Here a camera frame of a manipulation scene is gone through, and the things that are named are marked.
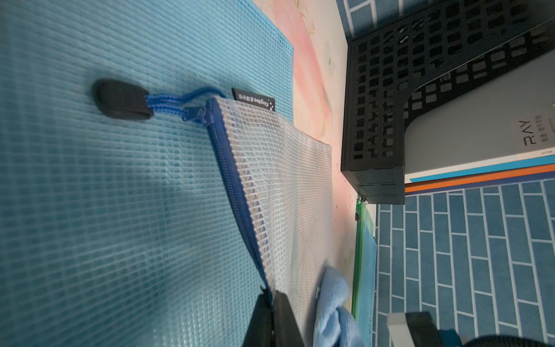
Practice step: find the blue mesh document bag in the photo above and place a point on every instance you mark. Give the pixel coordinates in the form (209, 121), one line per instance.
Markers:
(115, 232)

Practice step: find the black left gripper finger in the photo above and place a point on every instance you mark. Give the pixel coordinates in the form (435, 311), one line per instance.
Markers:
(273, 322)

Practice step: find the green mesh document bag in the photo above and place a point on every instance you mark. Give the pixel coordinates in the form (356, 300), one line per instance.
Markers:
(362, 216)

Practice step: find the clear grey document bag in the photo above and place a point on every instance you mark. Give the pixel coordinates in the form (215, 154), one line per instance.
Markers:
(279, 183)

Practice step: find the light blue cleaning cloth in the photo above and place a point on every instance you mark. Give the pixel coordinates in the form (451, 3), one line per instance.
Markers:
(334, 324)

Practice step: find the orange book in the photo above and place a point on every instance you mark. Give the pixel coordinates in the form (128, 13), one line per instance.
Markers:
(477, 178)

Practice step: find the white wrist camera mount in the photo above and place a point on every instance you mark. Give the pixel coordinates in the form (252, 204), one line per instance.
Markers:
(417, 329)

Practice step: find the white book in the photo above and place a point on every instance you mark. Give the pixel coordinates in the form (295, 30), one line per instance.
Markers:
(510, 118)

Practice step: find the teal book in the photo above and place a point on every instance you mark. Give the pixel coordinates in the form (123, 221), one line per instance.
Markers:
(476, 168)

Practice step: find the black mesh file holder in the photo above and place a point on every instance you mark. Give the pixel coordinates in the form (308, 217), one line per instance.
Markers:
(420, 62)

